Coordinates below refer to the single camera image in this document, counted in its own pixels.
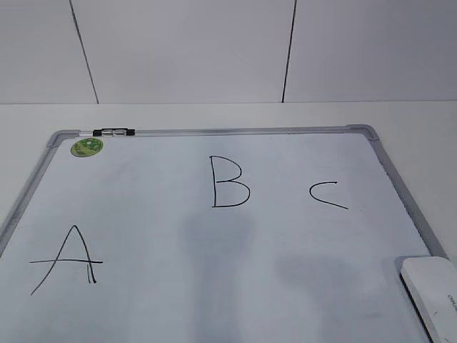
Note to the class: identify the white board eraser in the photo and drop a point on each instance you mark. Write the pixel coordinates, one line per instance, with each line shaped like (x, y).
(431, 282)

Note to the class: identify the round green sticker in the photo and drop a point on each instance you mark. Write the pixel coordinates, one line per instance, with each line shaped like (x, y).
(87, 147)

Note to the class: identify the white board with grey frame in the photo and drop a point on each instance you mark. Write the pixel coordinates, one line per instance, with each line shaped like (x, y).
(214, 235)

